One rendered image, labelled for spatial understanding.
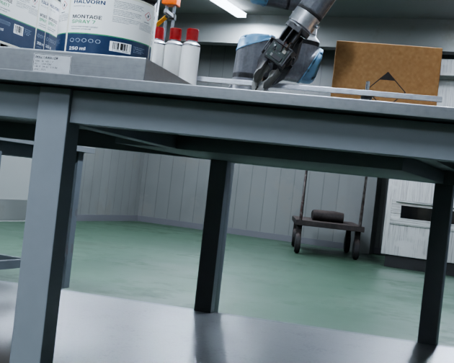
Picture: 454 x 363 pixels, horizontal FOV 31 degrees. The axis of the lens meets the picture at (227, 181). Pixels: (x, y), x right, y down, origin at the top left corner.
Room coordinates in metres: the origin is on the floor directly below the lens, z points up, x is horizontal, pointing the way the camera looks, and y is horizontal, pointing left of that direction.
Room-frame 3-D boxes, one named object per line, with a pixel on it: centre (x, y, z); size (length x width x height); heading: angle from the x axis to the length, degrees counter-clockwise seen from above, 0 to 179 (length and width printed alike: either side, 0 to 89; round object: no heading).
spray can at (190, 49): (2.23, 0.14, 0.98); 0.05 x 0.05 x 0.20
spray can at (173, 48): (2.25, 0.19, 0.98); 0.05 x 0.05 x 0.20
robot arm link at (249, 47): (2.54, -0.05, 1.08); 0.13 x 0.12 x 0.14; 92
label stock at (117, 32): (1.72, 0.29, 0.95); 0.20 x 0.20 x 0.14
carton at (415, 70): (2.43, -0.44, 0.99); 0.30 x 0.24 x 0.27; 78
